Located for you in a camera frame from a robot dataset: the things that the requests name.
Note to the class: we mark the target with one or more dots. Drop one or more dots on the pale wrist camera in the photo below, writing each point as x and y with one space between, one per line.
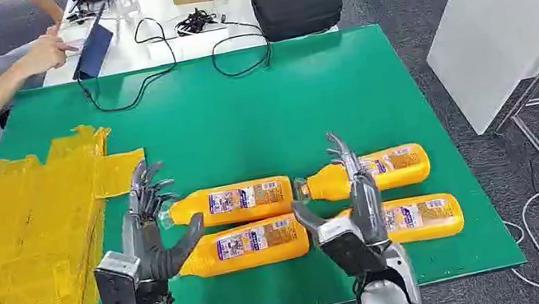
116 283
347 248

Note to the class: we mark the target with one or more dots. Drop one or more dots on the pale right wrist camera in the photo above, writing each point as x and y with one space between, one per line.
347 248

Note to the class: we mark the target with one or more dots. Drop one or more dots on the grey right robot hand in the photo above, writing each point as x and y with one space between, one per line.
367 211

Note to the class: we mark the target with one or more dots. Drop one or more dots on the orange drink bottle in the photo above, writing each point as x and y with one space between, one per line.
330 184
191 211
296 237
452 213

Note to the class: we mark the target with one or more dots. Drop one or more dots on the flat white box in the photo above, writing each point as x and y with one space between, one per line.
190 45

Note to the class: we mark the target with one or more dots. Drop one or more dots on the black zip case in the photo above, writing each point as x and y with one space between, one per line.
296 4

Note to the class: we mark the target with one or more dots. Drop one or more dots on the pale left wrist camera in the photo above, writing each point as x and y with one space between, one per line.
116 283

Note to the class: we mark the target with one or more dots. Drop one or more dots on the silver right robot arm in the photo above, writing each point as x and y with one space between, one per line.
385 302

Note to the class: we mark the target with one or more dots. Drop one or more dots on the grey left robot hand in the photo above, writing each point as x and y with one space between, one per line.
148 249

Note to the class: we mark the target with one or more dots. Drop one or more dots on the green mat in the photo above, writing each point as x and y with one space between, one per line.
242 122

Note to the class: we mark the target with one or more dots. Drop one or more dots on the yellow sheet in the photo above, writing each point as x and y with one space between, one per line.
11 229

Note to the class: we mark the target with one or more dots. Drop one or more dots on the person's right hand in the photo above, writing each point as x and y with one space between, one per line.
42 53

